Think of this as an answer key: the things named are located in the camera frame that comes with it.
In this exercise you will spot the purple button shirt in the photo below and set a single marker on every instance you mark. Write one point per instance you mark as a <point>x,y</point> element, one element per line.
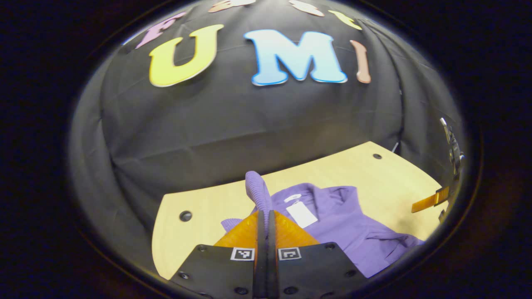
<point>353,232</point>

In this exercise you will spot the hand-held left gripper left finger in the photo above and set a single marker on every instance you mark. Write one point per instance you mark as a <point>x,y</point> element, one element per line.
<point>261,265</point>

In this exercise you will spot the black backdrop cloth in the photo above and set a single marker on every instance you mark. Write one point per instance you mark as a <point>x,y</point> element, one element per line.
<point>249,124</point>

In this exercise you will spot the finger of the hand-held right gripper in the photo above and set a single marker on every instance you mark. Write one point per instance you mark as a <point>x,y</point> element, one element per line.
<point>430,200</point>

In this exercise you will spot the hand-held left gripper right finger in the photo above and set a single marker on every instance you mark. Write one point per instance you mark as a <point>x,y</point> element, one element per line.
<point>272,265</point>

